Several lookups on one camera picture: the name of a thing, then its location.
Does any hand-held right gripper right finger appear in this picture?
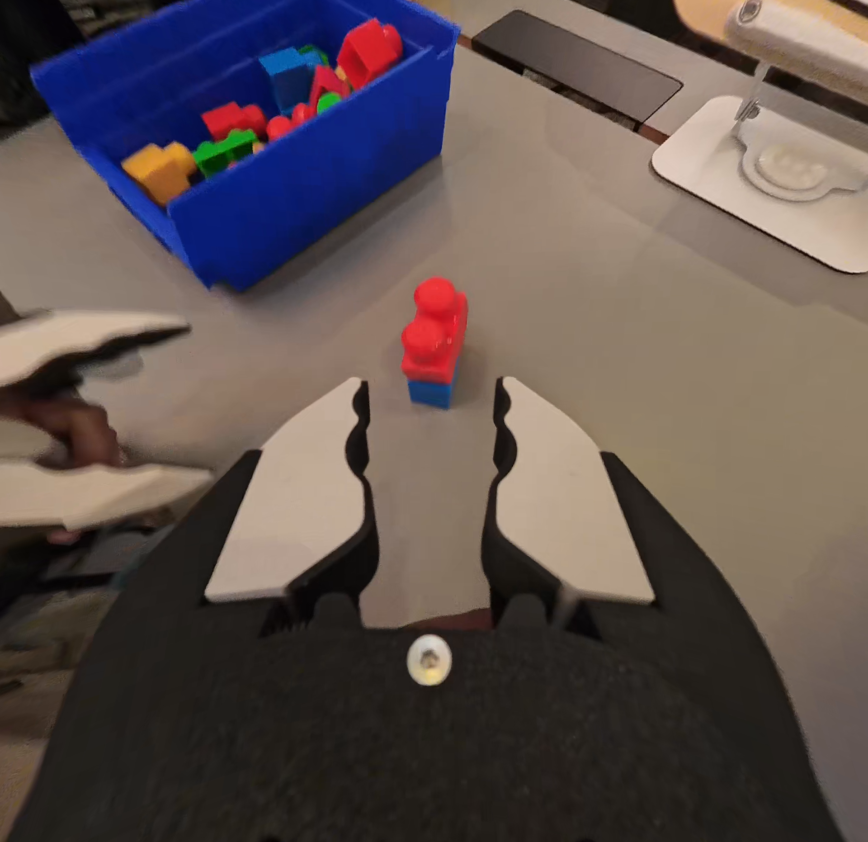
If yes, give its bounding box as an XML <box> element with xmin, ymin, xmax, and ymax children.
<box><xmin>483</xmin><ymin>377</ymin><xmax>656</xmax><ymax>610</ymax></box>

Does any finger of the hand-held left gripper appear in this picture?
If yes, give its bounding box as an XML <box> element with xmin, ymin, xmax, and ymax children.
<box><xmin>0</xmin><ymin>312</ymin><xmax>192</xmax><ymax>390</ymax></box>
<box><xmin>0</xmin><ymin>459</ymin><xmax>217</xmax><ymax>532</ymax></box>

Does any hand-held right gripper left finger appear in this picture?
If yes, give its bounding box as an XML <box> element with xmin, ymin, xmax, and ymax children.
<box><xmin>205</xmin><ymin>377</ymin><xmax>379</xmax><ymax>605</ymax></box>

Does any blue toy block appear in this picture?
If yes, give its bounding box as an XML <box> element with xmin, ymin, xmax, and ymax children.
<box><xmin>409</xmin><ymin>368</ymin><xmax>457</xmax><ymax>410</ymax></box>

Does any red double toy block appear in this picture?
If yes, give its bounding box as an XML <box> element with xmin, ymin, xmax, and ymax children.
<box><xmin>401</xmin><ymin>278</ymin><xmax>469</xmax><ymax>382</ymax></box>

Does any blue plastic bin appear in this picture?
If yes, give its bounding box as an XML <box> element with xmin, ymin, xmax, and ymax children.
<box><xmin>30</xmin><ymin>0</ymin><xmax>462</xmax><ymax>292</ymax></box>

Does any pile of colourful toy blocks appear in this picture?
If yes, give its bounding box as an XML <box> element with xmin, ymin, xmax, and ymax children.
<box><xmin>123</xmin><ymin>19</ymin><xmax>405</xmax><ymax>208</ymax></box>

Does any person's left hand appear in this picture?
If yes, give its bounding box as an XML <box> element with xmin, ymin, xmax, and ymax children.
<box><xmin>0</xmin><ymin>385</ymin><xmax>131</xmax><ymax>547</ymax></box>

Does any white document stand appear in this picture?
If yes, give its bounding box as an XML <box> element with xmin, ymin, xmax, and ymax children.
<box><xmin>651</xmin><ymin>0</ymin><xmax>868</xmax><ymax>274</ymax></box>

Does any black inset table panel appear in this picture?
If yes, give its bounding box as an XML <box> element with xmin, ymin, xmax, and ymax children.
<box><xmin>471</xmin><ymin>11</ymin><xmax>683</xmax><ymax>135</ymax></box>

